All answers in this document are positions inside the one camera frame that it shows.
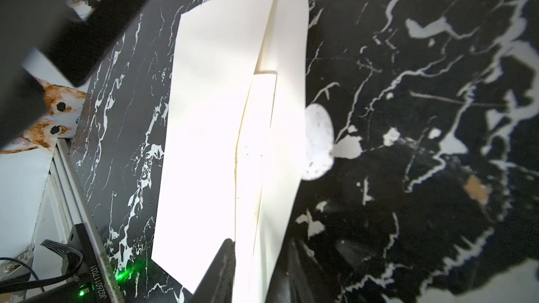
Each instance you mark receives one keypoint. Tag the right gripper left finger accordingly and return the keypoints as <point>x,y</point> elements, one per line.
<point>218,282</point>

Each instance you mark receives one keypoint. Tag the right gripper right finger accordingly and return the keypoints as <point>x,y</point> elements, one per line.
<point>293,281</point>

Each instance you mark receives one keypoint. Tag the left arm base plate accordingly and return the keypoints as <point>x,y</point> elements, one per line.
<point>81,276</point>

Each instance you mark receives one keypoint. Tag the white envelope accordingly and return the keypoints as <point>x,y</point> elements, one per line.
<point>219,46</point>

